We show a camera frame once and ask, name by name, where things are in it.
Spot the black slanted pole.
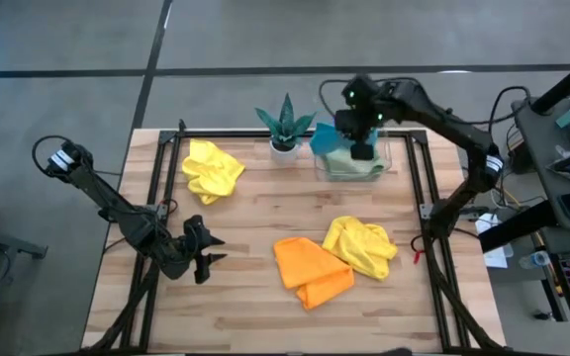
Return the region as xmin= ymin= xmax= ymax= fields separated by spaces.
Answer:
xmin=530 ymin=47 xmax=570 ymax=116

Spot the yellow microfiber towel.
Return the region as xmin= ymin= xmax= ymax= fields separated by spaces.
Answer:
xmin=181 ymin=138 xmax=245 ymax=206
xmin=322 ymin=215 xmax=399 ymax=282

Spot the clear plastic water bottle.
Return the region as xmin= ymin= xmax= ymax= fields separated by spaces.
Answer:
xmin=518 ymin=249 xmax=553 ymax=271

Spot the blue microfiber towel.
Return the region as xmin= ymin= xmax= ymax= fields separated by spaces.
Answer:
xmin=309 ymin=122 xmax=380 ymax=157

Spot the black aluminium rig frame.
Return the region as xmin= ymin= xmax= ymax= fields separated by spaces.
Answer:
xmin=80 ymin=118 xmax=510 ymax=356

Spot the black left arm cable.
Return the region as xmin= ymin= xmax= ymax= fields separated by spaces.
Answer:
xmin=31 ymin=134 xmax=76 ymax=177

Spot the clear plastic bin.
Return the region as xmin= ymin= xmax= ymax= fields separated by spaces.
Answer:
xmin=313 ymin=128 xmax=394 ymax=183

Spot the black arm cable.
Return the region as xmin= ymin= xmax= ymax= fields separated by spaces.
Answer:
xmin=488 ymin=85 xmax=533 ymax=135
xmin=31 ymin=134 xmax=76 ymax=177

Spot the dark grey floor stand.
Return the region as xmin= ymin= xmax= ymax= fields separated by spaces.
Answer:
xmin=0 ymin=196 xmax=48 ymax=261

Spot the white paper sheet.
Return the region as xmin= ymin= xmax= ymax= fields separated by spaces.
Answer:
xmin=473 ymin=212 xmax=515 ymax=270

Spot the black slanted beam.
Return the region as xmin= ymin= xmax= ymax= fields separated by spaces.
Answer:
xmin=477 ymin=199 xmax=561 ymax=254

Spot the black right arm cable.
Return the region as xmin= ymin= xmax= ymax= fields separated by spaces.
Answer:
xmin=488 ymin=85 xmax=533 ymax=135

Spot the snake plant in white pot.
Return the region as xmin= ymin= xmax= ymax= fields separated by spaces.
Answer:
xmin=254 ymin=92 xmax=317 ymax=165

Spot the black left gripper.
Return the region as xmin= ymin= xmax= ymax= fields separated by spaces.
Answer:
xmin=183 ymin=215 xmax=229 ymax=286

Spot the green microfiber towel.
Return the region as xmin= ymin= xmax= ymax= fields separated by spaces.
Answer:
xmin=322 ymin=146 xmax=388 ymax=181

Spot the orange microfiber towel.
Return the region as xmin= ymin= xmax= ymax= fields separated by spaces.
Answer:
xmin=273 ymin=236 xmax=355 ymax=312

